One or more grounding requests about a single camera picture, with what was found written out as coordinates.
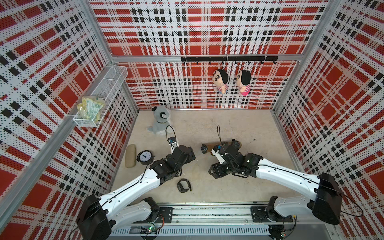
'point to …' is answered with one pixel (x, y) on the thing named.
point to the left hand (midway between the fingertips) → (188, 151)
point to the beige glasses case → (130, 156)
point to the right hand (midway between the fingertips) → (216, 170)
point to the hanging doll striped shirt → (220, 78)
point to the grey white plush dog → (161, 125)
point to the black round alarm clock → (145, 157)
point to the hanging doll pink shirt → (243, 79)
